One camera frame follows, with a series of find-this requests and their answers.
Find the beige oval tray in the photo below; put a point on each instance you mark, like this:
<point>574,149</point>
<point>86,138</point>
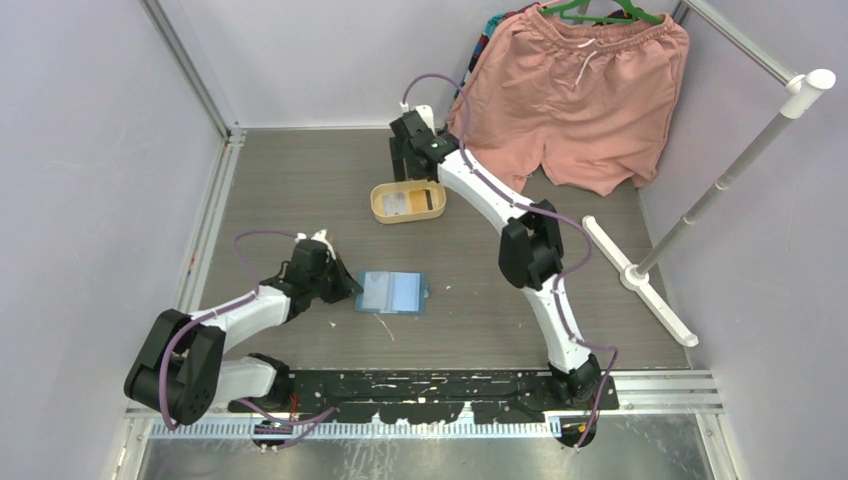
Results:
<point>439,197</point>

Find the pink shorts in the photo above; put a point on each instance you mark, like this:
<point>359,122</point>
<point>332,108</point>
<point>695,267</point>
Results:
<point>590,106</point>

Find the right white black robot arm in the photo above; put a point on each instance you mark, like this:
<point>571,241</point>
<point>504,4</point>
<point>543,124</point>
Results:
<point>530,246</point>

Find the grey white clothes rack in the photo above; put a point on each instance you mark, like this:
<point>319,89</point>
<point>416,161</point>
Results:
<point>803,91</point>

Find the white credit card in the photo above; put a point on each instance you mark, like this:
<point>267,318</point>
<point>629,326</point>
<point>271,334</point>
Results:
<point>395,204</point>

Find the colourful patterned garment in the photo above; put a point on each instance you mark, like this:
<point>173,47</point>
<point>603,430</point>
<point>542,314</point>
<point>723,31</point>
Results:
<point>479,95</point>

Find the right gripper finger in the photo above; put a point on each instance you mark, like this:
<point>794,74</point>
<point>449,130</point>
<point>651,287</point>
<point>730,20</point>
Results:
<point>397,159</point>
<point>419,168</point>

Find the aluminium frame rail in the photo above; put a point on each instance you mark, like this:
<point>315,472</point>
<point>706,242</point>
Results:
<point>195,266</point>

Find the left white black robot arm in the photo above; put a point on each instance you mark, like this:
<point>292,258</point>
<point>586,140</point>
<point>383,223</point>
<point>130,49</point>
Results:
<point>180,370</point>

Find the gold striped credit card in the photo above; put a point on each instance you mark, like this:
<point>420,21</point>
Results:
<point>421,201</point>

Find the blue card holder wallet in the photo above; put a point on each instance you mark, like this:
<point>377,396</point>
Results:
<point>390,292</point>

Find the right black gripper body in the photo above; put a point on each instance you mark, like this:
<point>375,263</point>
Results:
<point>405,159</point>

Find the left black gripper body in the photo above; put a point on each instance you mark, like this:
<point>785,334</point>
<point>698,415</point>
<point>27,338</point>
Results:
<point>321,284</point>

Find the green clothes hanger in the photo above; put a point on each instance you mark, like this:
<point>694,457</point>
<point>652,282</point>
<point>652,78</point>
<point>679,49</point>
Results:
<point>585,12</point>

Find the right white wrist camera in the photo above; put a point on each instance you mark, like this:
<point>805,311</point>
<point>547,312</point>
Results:
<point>424,111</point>

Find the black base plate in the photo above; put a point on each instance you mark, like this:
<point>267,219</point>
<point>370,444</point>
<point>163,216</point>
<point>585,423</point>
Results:
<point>431,396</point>

